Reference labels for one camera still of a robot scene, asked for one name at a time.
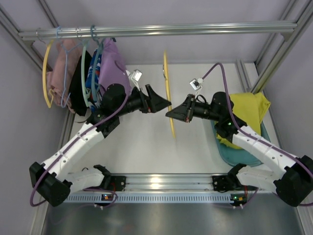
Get yellow hanger with trousers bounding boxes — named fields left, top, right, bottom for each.
left=163, top=50, right=176, bottom=139

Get yellow trousers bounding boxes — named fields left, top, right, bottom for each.
left=216, top=93, right=271, bottom=149

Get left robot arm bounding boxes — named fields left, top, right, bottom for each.
left=29, top=84, right=171, bottom=207

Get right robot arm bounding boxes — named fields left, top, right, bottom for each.
left=166, top=92, right=313, bottom=207

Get mint green hanger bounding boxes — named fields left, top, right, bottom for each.
left=81, top=39, right=89, bottom=108

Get teal blue hanger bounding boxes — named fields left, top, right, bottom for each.
left=90, top=24, right=104, bottom=102

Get light blue hanger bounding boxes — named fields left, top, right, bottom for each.
left=56, top=26, right=84, bottom=108

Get empty yellow hanger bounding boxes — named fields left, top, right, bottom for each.
left=36, top=27, right=54, bottom=109

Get purple garment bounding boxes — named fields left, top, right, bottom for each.
left=98, top=38, right=131, bottom=95

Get blue patterned garment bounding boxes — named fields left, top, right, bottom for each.
left=85, top=49, right=102, bottom=112

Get teal plastic bin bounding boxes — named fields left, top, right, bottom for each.
left=211, top=121, right=262, bottom=167

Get black garment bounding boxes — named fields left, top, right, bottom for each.
left=69, top=56, right=87, bottom=117

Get pink garment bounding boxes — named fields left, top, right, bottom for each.
left=47, top=39, right=82, bottom=113

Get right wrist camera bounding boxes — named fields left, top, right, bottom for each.
left=189, top=78, right=203, bottom=97

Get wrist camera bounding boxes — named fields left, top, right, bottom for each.
left=126, top=69, right=142, bottom=90
left=189, top=78, right=203, bottom=97

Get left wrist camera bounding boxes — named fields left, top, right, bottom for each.
left=126, top=69, right=142, bottom=90

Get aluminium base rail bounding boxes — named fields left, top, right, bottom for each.
left=73, top=172, right=277, bottom=193

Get slotted cable duct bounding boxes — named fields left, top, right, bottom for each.
left=65, top=192, right=246, bottom=204

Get aluminium hanging rail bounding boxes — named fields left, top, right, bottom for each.
left=18, top=21, right=297, bottom=41

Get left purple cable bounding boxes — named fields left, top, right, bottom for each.
left=29, top=61, right=130, bottom=208

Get right frame post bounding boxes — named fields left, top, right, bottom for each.
left=250, top=0, right=313, bottom=94

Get frame post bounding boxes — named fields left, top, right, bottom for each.
left=250, top=0, right=313, bottom=94
left=0, top=4, right=44, bottom=72

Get left frame post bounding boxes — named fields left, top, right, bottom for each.
left=0, top=4, right=44, bottom=72

